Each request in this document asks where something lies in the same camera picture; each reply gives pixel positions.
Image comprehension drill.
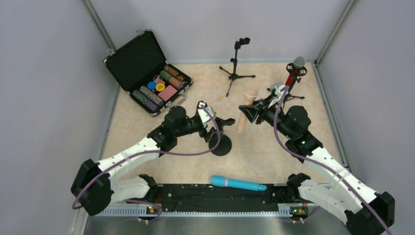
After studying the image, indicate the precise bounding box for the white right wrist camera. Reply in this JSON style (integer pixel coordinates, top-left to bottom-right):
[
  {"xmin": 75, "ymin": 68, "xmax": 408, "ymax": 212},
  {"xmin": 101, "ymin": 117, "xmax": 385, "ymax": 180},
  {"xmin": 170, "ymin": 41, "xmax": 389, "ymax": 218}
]
[{"xmin": 269, "ymin": 82, "xmax": 288, "ymax": 106}]

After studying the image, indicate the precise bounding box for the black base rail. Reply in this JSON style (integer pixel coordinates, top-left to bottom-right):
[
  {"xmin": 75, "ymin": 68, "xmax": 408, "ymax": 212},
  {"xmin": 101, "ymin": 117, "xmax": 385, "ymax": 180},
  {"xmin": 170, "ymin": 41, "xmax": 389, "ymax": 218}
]
[{"xmin": 140, "ymin": 184, "xmax": 311, "ymax": 221}]

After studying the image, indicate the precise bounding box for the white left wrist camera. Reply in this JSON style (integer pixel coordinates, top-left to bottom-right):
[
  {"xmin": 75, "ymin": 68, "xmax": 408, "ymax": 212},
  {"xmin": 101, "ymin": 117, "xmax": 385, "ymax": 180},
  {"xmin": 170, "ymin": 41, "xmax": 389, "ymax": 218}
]
[{"xmin": 196, "ymin": 101, "xmax": 216, "ymax": 125}]

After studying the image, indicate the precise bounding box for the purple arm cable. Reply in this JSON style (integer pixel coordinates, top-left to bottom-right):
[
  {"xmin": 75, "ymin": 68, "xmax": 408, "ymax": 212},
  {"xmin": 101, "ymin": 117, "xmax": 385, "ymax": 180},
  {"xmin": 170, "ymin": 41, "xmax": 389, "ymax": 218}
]
[
  {"xmin": 71, "ymin": 104, "xmax": 222, "ymax": 224},
  {"xmin": 273, "ymin": 85, "xmax": 393, "ymax": 235}
]

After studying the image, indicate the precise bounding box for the black shock-mount tripod stand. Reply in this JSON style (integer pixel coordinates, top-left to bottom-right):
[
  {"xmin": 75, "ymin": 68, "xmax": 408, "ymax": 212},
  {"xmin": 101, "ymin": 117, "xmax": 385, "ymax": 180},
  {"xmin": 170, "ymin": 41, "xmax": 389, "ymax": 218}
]
[{"xmin": 267, "ymin": 62, "xmax": 307, "ymax": 102}]

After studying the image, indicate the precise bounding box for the red glitter microphone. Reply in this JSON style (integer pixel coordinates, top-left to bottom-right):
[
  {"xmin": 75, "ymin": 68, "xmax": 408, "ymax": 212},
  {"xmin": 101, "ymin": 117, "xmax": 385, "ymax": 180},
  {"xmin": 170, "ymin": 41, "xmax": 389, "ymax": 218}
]
[{"xmin": 285, "ymin": 56, "xmax": 307, "ymax": 93}]

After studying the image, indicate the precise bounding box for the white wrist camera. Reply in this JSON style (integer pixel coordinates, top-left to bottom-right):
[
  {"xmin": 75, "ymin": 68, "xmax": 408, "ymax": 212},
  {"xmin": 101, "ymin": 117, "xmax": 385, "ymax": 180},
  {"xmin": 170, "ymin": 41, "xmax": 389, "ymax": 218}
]
[
  {"xmin": 269, "ymin": 82, "xmax": 288, "ymax": 106},
  {"xmin": 196, "ymin": 101, "xmax": 216, "ymax": 125}
]

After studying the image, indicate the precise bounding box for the black round-base mic stand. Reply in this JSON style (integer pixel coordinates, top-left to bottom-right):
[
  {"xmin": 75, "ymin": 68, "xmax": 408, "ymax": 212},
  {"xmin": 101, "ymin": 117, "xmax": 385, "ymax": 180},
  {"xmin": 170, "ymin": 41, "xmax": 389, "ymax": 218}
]
[{"xmin": 208, "ymin": 117, "xmax": 235, "ymax": 156}]

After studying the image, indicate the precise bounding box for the black tall tripod mic stand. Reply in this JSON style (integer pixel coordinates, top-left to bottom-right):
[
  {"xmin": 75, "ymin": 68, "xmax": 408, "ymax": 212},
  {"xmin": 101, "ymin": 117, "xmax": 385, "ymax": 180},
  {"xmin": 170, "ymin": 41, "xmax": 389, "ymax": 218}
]
[{"xmin": 219, "ymin": 37, "xmax": 256, "ymax": 97}]

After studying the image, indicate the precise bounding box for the beige microphone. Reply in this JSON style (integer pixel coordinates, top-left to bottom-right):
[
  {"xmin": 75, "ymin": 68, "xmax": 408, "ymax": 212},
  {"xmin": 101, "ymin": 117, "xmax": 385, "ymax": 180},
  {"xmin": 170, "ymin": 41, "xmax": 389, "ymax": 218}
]
[{"xmin": 237, "ymin": 83, "xmax": 259, "ymax": 134}]

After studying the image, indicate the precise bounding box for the light blue microphone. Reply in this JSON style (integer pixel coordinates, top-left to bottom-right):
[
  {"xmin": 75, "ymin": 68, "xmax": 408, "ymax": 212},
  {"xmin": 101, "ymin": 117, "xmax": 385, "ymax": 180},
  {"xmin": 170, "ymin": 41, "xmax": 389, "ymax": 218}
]
[{"xmin": 210, "ymin": 175, "xmax": 267, "ymax": 191}]

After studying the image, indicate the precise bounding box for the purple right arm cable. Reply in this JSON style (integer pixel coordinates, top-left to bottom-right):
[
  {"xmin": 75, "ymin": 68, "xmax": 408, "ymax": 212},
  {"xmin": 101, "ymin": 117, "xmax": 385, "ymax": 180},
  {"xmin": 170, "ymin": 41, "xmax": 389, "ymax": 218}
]
[{"xmin": 273, "ymin": 85, "xmax": 393, "ymax": 235}]

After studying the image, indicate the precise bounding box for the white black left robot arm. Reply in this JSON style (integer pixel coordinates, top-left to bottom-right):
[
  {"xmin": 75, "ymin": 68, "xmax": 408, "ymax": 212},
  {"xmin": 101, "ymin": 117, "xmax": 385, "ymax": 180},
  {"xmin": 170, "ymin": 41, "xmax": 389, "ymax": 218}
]
[{"xmin": 70, "ymin": 101, "xmax": 235, "ymax": 216}]

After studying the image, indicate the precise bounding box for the black poker chip case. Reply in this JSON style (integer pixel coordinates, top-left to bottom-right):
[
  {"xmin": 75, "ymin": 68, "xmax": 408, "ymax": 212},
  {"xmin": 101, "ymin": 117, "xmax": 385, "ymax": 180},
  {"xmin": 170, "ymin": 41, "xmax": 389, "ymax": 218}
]
[{"xmin": 103, "ymin": 29, "xmax": 193, "ymax": 117}]

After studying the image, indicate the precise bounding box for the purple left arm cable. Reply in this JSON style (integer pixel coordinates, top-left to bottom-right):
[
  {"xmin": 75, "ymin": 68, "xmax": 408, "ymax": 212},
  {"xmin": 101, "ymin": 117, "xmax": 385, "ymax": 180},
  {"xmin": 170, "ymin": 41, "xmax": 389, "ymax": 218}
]
[{"xmin": 71, "ymin": 104, "xmax": 222, "ymax": 224}]

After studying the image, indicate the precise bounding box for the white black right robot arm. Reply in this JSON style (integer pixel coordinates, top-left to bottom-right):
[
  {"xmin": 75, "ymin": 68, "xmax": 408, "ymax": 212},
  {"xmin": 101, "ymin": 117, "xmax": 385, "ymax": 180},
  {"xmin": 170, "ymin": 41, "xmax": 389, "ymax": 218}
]
[{"xmin": 239, "ymin": 103, "xmax": 395, "ymax": 235}]

